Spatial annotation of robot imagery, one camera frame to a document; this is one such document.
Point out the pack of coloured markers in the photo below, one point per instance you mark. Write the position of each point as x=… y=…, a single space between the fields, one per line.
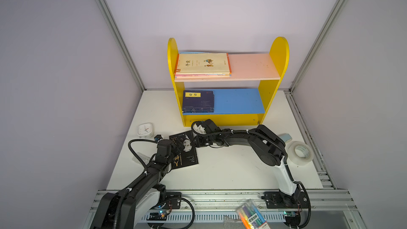
x=251 y=216

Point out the small white alarm clock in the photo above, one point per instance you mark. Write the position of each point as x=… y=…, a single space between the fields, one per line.
x=145 y=130

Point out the clear tape roll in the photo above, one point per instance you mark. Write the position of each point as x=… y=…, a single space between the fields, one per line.
x=300 y=153

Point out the yellow pink blue bookshelf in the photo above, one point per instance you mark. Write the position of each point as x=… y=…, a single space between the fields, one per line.
x=239 y=106

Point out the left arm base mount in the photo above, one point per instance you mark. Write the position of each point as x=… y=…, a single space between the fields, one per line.
x=156 y=198

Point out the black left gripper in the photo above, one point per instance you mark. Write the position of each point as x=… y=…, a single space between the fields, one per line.
x=171 y=154

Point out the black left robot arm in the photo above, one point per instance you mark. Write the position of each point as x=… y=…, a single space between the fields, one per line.
x=123 y=209

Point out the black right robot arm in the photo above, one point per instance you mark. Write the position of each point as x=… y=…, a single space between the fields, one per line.
x=269 y=147

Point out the dark blue book hidden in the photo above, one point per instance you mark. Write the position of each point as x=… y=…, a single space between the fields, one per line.
x=196 y=99

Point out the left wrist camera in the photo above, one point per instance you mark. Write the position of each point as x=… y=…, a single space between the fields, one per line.
x=157 y=138

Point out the clear plastic small box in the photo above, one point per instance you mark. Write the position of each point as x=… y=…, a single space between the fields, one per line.
x=143 y=157

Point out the dark blue book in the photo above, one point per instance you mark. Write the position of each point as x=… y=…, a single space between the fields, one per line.
x=197 y=110

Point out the black book gold lettering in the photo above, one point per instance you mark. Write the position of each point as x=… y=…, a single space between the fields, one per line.
x=188 y=155

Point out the pink cartoon cover book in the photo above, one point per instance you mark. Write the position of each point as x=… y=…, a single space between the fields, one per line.
x=204 y=76

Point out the beige book orange border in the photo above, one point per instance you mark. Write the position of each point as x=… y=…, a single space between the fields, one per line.
x=203 y=64

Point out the light blue stapler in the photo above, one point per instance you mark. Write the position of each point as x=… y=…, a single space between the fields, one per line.
x=286 y=138

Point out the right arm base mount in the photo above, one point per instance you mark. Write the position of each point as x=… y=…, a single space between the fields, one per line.
x=279 y=200

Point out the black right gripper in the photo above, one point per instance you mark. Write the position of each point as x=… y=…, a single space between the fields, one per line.
x=197 y=140

